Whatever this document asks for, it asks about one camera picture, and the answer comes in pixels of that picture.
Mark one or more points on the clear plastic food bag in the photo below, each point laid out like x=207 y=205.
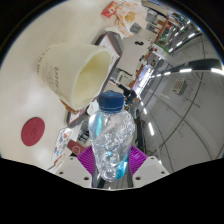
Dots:
x=130 y=16

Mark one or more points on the colourful printed leaflet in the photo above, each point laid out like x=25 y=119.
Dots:
x=61 y=145

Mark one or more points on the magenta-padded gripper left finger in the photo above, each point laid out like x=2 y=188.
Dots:
x=86 y=158

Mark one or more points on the flat round red coaster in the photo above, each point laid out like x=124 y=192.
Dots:
x=33 y=131

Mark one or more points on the person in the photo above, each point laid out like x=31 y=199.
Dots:
x=127 y=91

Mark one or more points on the ceiling air conditioner unit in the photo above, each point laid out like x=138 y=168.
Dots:
x=179 y=87

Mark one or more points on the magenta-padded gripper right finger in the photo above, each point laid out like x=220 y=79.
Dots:
x=137 y=158

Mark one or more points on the beige chair with round hole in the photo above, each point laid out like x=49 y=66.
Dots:
x=133 y=55

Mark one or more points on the clear blue-capped water bottle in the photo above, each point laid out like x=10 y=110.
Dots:
x=111 y=140

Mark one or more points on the group of ceiling lights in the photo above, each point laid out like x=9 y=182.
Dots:
x=185 y=70

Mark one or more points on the group of beige chairs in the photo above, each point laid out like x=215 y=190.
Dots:
x=151 y=15

